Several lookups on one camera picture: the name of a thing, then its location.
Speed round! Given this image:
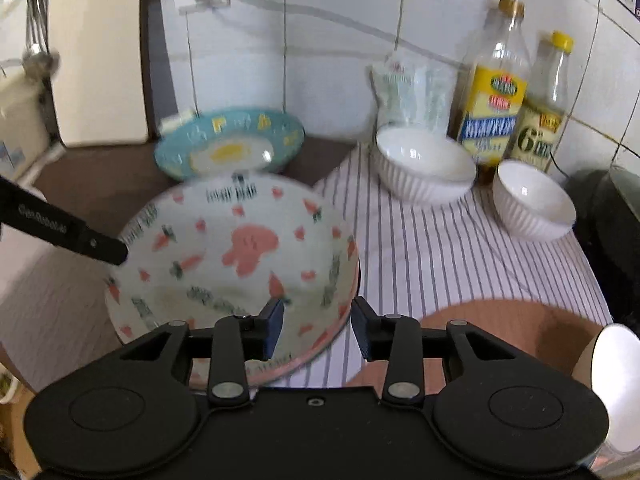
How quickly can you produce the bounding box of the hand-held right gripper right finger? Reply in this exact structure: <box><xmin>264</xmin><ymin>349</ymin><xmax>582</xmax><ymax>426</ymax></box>
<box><xmin>351</xmin><ymin>296</ymin><xmax>518</xmax><ymax>406</ymax></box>

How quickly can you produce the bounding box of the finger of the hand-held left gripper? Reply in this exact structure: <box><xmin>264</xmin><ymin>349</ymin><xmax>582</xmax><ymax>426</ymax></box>
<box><xmin>0</xmin><ymin>175</ymin><xmax>129</xmax><ymax>267</ymax></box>

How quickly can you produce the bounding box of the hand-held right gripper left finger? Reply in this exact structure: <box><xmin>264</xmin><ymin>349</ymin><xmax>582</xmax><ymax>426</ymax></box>
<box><xmin>120</xmin><ymin>297</ymin><xmax>286</xmax><ymax>408</ymax></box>

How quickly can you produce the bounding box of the pink rabbit print bowl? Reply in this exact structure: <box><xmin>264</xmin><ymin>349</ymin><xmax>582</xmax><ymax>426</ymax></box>
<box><xmin>104</xmin><ymin>172</ymin><xmax>361</xmax><ymax>388</ymax></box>

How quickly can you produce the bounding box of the white ribbed bowl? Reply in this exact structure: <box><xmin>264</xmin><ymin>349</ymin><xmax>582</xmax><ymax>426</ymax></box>
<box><xmin>375</xmin><ymin>125</ymin><xmax>477</xmax><ymax>206</ymax></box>
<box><xmin>492</xmin><ymin>160</ymin><xmax>577</xmax><ymax>243</ymax></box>

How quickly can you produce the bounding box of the blue egg print plate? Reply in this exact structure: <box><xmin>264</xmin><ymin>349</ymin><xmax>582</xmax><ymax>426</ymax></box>
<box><xmin>152</xmin><ymin>107</ymin><xmax>307</xmax><ymax>183</ymax></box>

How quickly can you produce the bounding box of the striped cloth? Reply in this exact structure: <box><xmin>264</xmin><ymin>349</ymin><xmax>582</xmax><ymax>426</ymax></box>
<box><xmin>272</xmin><ymin>147</ymin><xmax>613</xmax><ymax>388</ymax></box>

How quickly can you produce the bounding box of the white kitchen appliance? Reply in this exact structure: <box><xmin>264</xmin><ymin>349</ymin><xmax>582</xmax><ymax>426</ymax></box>
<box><xmin>0</xmin><ymin>67</ymin><xmax>53</xmax><ymax>183</ymax></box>

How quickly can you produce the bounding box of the metal ladle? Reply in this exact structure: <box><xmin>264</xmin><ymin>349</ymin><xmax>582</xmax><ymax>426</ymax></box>
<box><xmin>22</xmin><ymin>0</ymin><xmax>61</xmax><ymax>78</ymax></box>

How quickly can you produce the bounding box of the clear plastic bag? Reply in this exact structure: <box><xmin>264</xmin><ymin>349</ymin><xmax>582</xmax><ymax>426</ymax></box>
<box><xmin>369</xmin><ymin>55</ymin><xmax>456</xmax><ymax>133</ymax></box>

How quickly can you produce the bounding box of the beige cup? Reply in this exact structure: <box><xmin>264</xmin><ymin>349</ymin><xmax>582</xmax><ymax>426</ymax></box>
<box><xmin>572</xmin><ymin>324</ymin><xmax>640</xmax><ymax>461</ymax></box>

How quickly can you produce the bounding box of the black pot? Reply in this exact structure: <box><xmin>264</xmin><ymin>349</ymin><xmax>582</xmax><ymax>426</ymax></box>
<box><xmin>567</xmin><ymin>165</ymin><xmax>640</xmax><ymax>331</ymax></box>

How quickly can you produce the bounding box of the large yellow label bottle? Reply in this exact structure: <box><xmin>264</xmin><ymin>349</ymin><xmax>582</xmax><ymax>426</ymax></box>
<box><xmin>450</xmin><ymin>0</ymin><xmax>531</xmax><ymax>186</ymax></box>

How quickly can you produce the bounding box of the small yellow cap bottle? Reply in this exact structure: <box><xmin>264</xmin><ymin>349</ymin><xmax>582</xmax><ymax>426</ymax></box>
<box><xmin>507</xmin><ymin>31</ymin><xmax>575</xmax><ymax>173</ymax></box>

